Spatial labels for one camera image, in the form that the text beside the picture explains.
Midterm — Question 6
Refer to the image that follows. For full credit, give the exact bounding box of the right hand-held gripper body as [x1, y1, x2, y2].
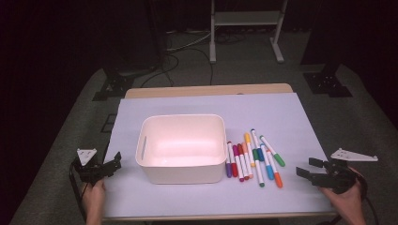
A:
[319, 147, 379, 195]

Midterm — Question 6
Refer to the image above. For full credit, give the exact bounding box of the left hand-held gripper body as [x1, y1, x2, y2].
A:
[72, 147, 110, 186]

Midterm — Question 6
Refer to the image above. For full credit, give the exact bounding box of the dark red marker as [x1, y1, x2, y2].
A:
[237, 142, 251, 181]

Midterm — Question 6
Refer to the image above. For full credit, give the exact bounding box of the white plastic bin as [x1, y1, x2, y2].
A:
[134, 113, 228, 186]

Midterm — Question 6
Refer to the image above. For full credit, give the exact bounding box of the dark blue marker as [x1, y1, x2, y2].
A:
[250, 127, 266, 162]

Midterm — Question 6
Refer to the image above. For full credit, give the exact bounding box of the yellow marker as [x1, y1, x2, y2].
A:
[243, 132, 256, 168]

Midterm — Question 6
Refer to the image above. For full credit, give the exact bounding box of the person's left hand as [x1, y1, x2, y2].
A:
[82, 180, 107, 205]

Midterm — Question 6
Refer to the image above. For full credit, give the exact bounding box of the person's right hand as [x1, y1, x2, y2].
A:
[318, 168, 366, 217]

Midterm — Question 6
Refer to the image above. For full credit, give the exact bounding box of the black stand base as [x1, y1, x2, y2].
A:
[92, 66, 136, 102]
[302, 63, 354, 98]

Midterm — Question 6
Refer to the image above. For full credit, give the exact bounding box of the purple marker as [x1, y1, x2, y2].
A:
[225, 146, 233, 179]

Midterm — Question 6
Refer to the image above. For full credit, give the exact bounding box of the white paper sheet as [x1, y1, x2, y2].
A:
[101, 92, 338, 218]

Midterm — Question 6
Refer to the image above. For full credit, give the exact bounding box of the white metal stand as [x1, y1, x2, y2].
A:
[208, 0, 289, 65]

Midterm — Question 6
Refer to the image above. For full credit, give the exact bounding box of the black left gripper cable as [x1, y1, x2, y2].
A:
[69, 158, 87, 221]

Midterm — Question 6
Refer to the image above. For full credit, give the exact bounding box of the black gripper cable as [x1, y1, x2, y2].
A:
[69, 158, 87, 221]
[325, 172, 380, 225]

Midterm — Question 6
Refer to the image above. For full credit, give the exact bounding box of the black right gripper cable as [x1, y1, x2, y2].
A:
[325, 172, 380, 225]

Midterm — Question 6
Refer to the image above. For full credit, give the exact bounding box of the black floor cable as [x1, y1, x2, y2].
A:
[140, 46, 216, 89]

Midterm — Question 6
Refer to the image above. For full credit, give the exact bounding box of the white floor cable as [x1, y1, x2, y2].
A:
[165, 28, 214, 53]

